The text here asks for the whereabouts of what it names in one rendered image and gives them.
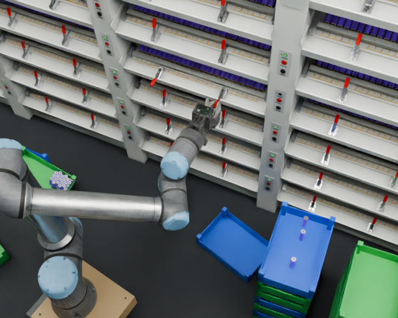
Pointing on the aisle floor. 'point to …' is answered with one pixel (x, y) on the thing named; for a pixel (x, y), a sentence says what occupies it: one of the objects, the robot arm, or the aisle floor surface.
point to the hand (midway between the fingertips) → (215, 105)
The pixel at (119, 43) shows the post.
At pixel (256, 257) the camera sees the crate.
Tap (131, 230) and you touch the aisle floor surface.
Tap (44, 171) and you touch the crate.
